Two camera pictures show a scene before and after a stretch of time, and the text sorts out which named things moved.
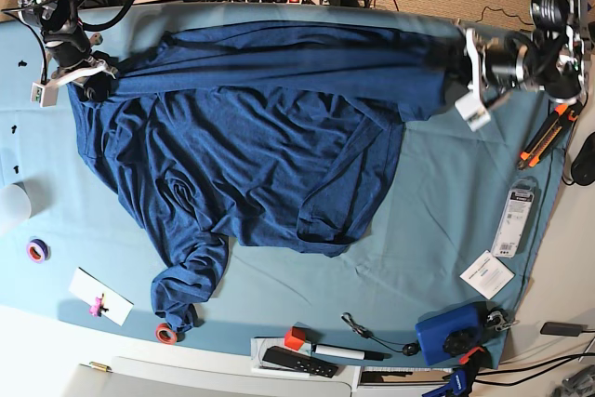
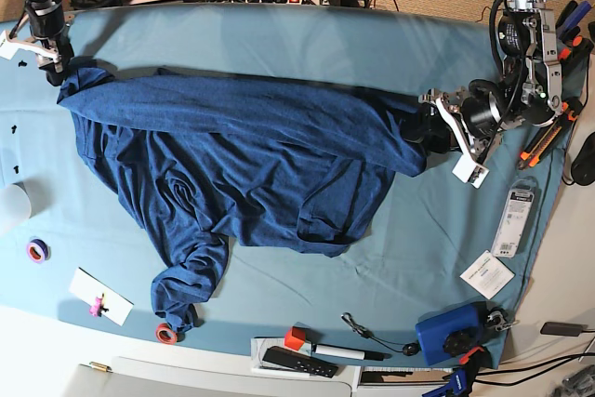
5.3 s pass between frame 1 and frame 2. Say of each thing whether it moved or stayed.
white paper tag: stayed
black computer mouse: stayed
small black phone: stayed
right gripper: moved
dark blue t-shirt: moved
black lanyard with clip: stayed
